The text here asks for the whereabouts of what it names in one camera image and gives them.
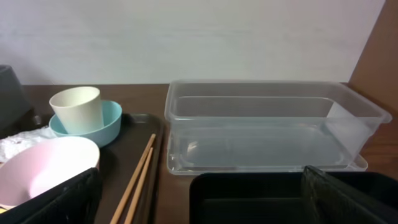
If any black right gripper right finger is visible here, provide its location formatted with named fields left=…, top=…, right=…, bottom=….
left=301, top=166, right=397, bottom=223

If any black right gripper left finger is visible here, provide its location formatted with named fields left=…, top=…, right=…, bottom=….
left=1, top=168, right=102, bottom=224

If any white tissue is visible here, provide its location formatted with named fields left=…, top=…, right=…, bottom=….
left=1, top=126, right=56, bottom=163

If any left wooden chopstick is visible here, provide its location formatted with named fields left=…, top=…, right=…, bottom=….
left=110, top=134, right=156, bottom=224

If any wooden chopstick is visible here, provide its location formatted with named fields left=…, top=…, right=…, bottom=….
left=110, top=134, right=156, bottom=224
left=124, top=148, right=153, bottom=224

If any right wooden chopstick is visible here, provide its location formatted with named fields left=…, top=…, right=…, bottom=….
left=124, top=148, right=153, bottom=224

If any dark brown tray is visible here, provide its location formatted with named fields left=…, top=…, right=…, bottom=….
left=94, top=114, right=164, bottom=224

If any pink bowl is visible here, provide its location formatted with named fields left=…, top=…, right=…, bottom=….
left=1, top=136, right=100, bottom=210

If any cream plastic cup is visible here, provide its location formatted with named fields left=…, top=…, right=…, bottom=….
left=49, top=86, right=104, bottom=134

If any light blue bowl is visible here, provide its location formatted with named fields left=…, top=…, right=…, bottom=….
left=49, top=100, right=123, bottom=148

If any clear plastic bin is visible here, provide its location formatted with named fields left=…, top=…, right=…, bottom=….
left=164, top=80, right=392, bottom=175

